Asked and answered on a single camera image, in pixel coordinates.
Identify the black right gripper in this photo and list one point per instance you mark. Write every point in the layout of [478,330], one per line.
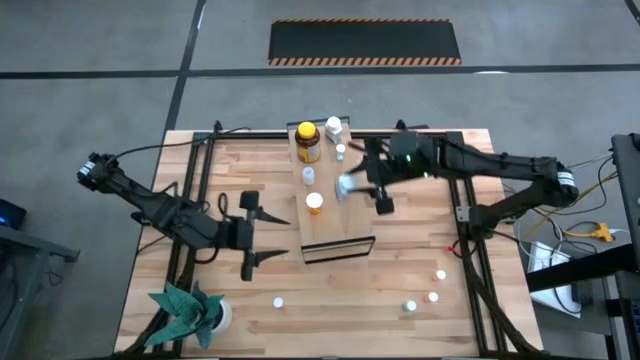
[395,160]

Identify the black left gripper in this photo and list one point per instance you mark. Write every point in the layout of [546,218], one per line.
[248,235]

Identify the large white medicine bottle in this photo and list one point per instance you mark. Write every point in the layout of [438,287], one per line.
[334,129]

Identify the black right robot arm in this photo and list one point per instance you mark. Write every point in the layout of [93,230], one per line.
[500,162]

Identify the black hazard-striped floor mat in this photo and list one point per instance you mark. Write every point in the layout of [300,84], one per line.
[365,42]

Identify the amber bottle yellow cap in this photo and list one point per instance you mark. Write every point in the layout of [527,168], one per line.
[307,142]

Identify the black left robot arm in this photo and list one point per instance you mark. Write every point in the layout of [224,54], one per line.
[160,210]

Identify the white plant pot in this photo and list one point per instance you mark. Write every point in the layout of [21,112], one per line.
[226,317]

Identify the white bottle with blue label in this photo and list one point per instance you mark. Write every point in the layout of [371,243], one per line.
[345,186]

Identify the black metal beam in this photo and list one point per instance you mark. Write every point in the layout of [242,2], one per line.
[580,268]

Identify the small red clip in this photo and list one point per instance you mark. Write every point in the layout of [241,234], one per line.
[451,249]

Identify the small white opaque bottle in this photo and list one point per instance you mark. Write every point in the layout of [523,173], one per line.
[308,175]

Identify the white paper sheet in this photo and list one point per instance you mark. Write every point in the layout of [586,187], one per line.
[550,270]

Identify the red vial white cap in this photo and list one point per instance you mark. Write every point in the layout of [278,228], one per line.
[433,297]
[440,274]
[278,302]

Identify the black table clamp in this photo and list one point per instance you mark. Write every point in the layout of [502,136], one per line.
[218,126]
[401,125]

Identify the orange vial white cap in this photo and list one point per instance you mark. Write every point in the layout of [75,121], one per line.
[314,201]

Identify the teal vial white cap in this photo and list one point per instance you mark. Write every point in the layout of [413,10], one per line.
[340,150]
[410,305]

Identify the wooden ramp board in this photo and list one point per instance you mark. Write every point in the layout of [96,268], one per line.
[330,225]

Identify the black computer desk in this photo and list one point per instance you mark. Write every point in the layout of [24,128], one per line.
[629,175]

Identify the green artificial plant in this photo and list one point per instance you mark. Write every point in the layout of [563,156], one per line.
[185,312]

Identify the yellow power splitter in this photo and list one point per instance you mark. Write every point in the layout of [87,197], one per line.
[601,233]

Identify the gray side table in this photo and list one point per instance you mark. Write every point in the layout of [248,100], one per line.
[30,245]

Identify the black device blue light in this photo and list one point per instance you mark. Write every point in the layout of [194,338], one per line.
[10,215]

